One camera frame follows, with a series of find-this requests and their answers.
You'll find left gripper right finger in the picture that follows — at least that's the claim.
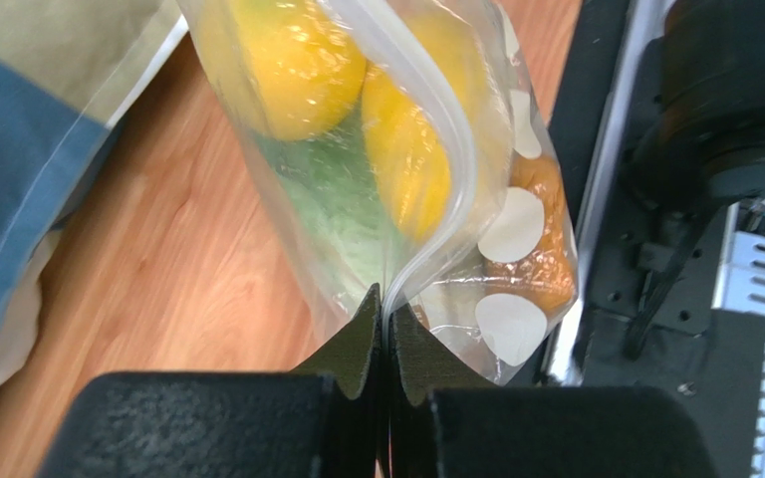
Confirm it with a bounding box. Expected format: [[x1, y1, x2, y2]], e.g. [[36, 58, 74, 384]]
[[388, 307, 716, 477]]

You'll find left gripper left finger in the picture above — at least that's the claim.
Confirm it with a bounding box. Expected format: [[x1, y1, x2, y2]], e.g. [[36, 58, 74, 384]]
[[39, 286, 382, 477]]

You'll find clear zip top bag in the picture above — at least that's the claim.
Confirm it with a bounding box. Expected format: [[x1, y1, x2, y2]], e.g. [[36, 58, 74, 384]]
[[180, 1, 578, 385]]

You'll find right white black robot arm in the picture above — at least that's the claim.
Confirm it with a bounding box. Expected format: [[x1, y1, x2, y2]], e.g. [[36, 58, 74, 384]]
[[623, 1, 765, 359]]

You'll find orange fake food piece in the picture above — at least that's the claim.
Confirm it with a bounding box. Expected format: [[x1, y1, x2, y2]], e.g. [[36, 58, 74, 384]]
[[484, 154, 577, 317]]

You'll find green white fake cabbage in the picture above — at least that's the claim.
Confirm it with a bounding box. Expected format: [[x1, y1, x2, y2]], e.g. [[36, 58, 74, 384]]
[[252, 108, 410, 308]]

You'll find yellow fake corn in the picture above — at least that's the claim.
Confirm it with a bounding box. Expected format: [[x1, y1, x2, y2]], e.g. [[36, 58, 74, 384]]
[[361, 10, 491, 243]]

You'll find yellow fake lemon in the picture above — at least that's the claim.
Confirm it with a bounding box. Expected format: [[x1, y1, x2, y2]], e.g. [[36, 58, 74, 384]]
[[192, 1, 367, 141]]

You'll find checkered blue beige pillow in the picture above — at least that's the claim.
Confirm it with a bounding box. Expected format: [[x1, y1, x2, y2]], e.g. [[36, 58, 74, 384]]
[[0, 1, 188, 385]]

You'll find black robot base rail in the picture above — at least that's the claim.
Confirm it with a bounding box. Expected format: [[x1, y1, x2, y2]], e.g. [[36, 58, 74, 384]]
[[525, 1, 765, 477]]

